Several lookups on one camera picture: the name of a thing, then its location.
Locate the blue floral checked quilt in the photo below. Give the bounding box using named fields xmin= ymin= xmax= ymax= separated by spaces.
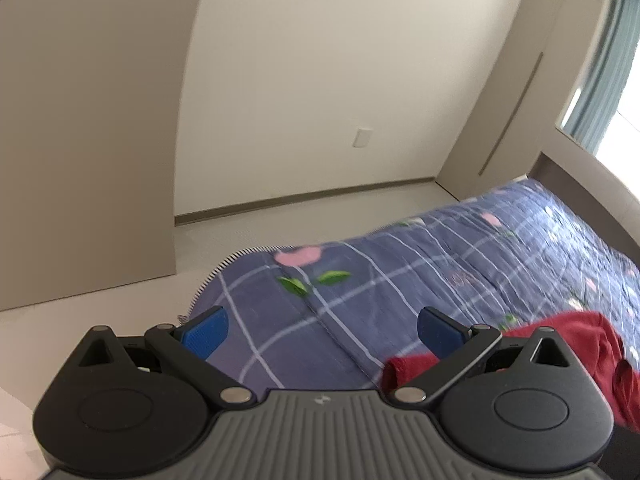
xmin=187 ymin=179 xmax=640 ymax=394

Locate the beige wardrobe with dark handle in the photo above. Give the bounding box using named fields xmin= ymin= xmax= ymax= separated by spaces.
xmin=436 ymin=0 xmax=617 ymax=202

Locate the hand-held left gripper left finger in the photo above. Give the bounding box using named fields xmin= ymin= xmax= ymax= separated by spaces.
xmin=75 ymin=306 xmax=257 ymax=409

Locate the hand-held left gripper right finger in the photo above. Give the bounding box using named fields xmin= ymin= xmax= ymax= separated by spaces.
xmin=387 ymin=306 xmax=574 ymax=409

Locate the red garment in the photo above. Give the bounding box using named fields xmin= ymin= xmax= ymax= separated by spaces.
xmin=384 ymin=311 xmax=640 ymax=433

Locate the blue-grey curtain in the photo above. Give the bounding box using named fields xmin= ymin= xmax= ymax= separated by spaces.
xmin=561 ymin=0 xmax=640 ymax=155

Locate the beige headboard shelf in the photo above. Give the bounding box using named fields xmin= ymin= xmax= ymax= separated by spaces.
xmin=532 ymin=122 xmax=640 ymax=257

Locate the beige tall cabinet panel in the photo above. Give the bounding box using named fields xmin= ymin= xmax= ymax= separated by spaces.
xmin=0 ymin=0 xmax=213 ymax=312

